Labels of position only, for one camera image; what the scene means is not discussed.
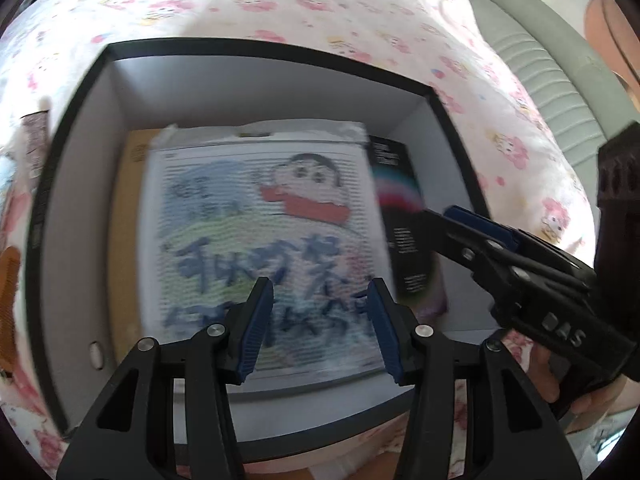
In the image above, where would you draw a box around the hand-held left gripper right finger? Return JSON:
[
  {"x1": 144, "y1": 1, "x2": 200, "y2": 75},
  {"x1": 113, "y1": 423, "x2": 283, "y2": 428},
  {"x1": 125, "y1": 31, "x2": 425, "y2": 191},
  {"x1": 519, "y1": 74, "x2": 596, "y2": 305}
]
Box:
[{"x1": 366, "y1": 277, "x2": 583, "y2": 480}]

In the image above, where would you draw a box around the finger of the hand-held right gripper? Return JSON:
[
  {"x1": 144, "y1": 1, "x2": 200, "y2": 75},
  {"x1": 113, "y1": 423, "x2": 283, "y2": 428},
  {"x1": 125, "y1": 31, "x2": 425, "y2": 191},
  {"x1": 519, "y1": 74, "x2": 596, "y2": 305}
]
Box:
[
  {"x1": 444, "y1": 205, "x2": 596, "y2": 293},
  {"x1": 422, "y1": 209, "x2": 531, "y2": 307}
]

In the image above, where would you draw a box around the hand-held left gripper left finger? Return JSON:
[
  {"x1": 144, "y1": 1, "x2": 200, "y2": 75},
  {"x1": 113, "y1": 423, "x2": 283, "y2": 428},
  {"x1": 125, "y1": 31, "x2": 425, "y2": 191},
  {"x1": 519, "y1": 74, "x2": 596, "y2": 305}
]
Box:
[{"x1": 56, "y1": 276, "x2": 275, "y2": 480}]

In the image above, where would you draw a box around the black booklet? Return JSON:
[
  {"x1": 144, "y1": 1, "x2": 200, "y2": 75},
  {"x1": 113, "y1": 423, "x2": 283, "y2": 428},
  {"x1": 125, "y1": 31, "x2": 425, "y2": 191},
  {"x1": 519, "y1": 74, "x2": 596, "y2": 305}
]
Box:
[{"x1": 366, "y1": 134, "x2": 449, "y2": 313}]

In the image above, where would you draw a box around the cartoon picture board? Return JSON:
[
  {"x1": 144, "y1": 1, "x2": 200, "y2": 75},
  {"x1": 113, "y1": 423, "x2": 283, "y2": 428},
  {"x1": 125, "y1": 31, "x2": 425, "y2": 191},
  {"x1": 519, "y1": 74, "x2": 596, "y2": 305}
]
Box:
[{"x1": 141, "y1": 120, "x2": 398, "y2": 393}]

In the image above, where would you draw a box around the white plastic package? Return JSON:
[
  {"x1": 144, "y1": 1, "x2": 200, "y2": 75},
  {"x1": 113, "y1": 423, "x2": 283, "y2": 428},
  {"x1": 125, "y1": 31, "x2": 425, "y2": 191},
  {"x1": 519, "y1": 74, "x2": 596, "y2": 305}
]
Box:
[{"x1": 162, "y1": 119, "x2": 371, "y2": 150}]

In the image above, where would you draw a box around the brown wooden comb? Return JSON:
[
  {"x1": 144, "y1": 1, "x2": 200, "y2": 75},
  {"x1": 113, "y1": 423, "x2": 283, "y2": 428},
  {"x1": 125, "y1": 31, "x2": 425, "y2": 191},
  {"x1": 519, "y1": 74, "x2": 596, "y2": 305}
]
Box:
[{"x1": 0, "y1": 246, "x2": 23, "y2": 378}]

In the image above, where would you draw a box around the black cardboard box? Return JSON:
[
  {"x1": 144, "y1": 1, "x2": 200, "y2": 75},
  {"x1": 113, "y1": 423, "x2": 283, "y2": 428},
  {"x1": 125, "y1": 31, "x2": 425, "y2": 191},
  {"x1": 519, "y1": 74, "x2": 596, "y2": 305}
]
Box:
[{"x1": 24, "y1": 37, "x2": 495, "y2": 450}]

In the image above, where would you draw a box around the person's right hand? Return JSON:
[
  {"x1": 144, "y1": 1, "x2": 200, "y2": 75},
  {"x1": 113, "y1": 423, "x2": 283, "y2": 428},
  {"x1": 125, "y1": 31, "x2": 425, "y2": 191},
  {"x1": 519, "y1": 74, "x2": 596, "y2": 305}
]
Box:
[{"x1": 530, "y1": 346, "x2": 640, "y2": 432}]

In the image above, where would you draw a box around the beige padded headboard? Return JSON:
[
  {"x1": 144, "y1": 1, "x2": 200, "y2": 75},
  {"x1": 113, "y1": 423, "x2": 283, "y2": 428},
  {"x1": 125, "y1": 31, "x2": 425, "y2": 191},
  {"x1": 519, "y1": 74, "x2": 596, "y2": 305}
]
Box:
[{"x1": 457, "y1": 0, "x2": 640, "y2": 173}]

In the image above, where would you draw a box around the person's pink pajama leg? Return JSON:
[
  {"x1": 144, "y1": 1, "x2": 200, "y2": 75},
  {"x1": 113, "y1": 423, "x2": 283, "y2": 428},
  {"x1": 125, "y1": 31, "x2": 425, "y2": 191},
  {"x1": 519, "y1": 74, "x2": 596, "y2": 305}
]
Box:
[{"x1": 0, "y1": 375, "x2": 71, "y2": 476}]

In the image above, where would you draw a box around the pink printed blanket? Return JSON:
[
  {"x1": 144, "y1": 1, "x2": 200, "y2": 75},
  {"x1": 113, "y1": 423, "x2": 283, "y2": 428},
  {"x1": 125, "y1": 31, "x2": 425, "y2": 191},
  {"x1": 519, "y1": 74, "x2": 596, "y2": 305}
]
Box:
[{"x1": 0, "y1": 0, "x2": 601, "y2": 480}]

